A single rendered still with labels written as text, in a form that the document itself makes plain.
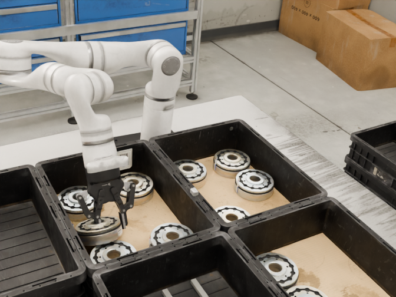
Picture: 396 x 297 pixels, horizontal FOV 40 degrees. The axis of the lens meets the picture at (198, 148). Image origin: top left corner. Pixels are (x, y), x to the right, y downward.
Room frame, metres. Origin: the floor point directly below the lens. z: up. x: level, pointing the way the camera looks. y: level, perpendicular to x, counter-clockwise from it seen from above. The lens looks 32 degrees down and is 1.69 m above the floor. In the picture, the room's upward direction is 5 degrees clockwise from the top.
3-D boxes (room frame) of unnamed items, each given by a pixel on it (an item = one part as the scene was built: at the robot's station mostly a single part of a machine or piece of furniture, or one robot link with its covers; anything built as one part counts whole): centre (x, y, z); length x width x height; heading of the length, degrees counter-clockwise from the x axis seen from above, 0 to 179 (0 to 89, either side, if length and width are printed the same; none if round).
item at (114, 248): (0.86, 0.16, 0.86); 0.05 x 0.05 x 0.01
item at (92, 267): (0.99, 0.16, 0.92); 0.40 x 0.30 x 0.02; 32
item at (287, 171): (1.15, -0.09, 0.87); 0.40 x 0.30 x 0.11; 32
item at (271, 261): (0.86, -0.19, 0.86); 0.05 x 0.05 x 0.01
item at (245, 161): (1.28, -0.10, 0.86); 0.10 x 0.10 x 0.01
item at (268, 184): (1.19, -0.16, 0.86); 0.10 x 0.10 x 0.01
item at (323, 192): (1.15, -0.09, 0.92); 0.40 x 0.30 x 0.02; 32
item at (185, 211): (0.99, 0.16, 0.87); 0.40 x 0.30 x 0.11; 32
